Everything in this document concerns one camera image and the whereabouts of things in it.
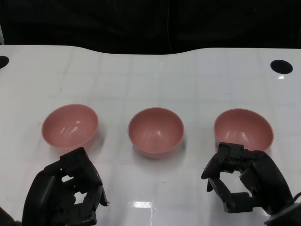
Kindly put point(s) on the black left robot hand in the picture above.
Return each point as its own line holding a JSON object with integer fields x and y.
{"x": 47, "y": 188}

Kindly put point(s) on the pink plastic bowl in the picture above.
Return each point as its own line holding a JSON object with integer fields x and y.
{"x": 70, "y": 124}
{"x": 242, "y": 127}
{"x": 155, "y": 131}

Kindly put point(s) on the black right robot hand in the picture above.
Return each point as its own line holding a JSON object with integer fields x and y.
{"x": 265, "y": 174}

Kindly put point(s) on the black round table grommet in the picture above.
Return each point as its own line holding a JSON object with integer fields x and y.
{"x": 3, "y": 61}
{"x": 281, "y": 66}

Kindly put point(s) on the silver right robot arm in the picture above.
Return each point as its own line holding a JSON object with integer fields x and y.
{"x": 287, "y": 216}

